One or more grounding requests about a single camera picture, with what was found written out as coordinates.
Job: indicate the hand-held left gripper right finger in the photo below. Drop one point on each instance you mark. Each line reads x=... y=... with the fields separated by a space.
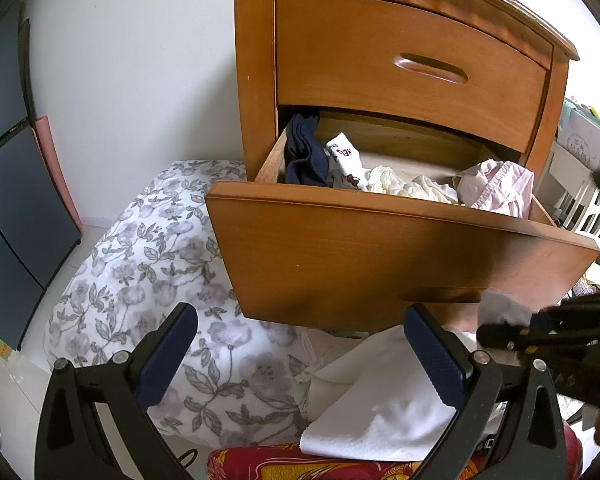
x=435 y=360

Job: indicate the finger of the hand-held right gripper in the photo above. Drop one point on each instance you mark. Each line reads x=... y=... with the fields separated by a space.
x=505 y=337

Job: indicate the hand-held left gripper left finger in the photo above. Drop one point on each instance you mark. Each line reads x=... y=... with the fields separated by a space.
x=167 y=355

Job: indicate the white cotton underwear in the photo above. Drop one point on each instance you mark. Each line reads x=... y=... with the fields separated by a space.
x=502 y=307

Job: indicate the large white garment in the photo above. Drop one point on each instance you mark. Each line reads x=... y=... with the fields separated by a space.
x=380 y=410

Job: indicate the light pink garment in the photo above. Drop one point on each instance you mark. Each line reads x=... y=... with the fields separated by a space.
x=330 y=345

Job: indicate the cream lace garment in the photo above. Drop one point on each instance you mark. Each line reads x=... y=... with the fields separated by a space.
x=312 y=390

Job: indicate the wooden drawer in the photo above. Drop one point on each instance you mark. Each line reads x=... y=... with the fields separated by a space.
x=355 y=60
x=355 y=260

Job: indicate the pink underwear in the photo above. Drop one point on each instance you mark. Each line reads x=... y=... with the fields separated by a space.
x=495 y=187

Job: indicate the white red-printed garment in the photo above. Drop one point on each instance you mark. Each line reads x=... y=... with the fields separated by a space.
x=347 y=160

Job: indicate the closed wooden drawer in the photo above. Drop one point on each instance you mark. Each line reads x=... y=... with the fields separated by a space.
x=355 y=60

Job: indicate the floral bedsheet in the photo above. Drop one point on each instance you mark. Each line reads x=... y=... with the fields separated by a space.
x=180 y=260

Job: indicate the white lattice rack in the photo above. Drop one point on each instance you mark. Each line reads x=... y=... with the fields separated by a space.
x=595 y=215

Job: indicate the red floral blanket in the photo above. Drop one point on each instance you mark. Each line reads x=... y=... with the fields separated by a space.
x=280 y=465

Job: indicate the white plastic basket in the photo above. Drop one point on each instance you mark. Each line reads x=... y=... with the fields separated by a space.
x=560 y=180

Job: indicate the cream cotton garment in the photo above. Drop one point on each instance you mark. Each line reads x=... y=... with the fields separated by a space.
x=410 y=187

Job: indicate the dark grey cabinet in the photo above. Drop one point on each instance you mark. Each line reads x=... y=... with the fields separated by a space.
x=15 y=210

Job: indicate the pink foam board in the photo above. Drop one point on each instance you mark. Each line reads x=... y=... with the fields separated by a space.
x=57 y=175

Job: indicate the teal plastic bag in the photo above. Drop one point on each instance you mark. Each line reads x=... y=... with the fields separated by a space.
x=571 y=104

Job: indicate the navy garment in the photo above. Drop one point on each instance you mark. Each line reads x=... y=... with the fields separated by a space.
x=305 y=155

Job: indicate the wooden nightstand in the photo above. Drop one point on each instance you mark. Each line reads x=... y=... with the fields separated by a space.
x=255 y=60

